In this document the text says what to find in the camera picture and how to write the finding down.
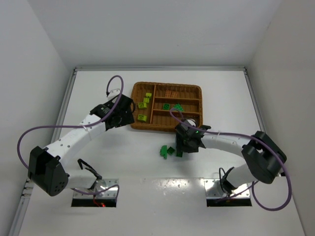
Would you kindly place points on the metal base plate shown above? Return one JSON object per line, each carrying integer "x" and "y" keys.
{"x": 104, "y": 188}
{"x": 213, "y": 190}

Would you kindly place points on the green long lego brick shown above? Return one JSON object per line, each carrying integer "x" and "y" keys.
{"x": 178, "y": 107}

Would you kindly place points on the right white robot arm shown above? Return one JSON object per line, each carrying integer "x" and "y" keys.
{"x": 260, "y": 163}

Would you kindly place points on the dark green square lego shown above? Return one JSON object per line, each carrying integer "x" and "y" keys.
{"x": 166, "y": 106}

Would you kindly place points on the green small square lego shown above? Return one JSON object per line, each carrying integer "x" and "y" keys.
{"x": 170, "y": 150}

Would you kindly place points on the dark green rounded lego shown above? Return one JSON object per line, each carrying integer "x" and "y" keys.
{"x": 163, "y": 151}

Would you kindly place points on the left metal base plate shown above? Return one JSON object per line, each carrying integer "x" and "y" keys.
{"x": 104, "y": 188}

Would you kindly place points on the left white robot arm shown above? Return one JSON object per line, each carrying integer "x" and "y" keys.
{"x": 48, "y": 166}

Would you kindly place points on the lime lego with hole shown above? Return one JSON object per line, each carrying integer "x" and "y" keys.
{"x": 141, "y": 118}

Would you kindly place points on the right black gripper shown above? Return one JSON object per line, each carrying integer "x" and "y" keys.
{"x": 182, "y": 146}

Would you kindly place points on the dark green studded lego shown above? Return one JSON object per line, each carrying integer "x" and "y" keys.
{"x": 179, "y": 154}

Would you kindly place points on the orange lego plate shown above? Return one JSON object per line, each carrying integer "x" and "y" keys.
{"x": 168, "y": 93}
{"x": 174, "y": 94}

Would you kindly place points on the brown wicker divided basket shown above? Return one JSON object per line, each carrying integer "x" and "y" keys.
{"x": 156, "y": 103}

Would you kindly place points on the lime square lego brick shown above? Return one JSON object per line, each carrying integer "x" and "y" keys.
{"x": 146, "y": 100}

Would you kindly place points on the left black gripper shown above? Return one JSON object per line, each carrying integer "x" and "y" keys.
{"x": 125, "y": 108}

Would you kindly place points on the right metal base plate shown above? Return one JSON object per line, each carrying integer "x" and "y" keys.
{"x": 213, "y": 190}

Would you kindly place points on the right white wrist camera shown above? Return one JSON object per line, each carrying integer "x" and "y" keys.
{"x": 191, "y": 122}

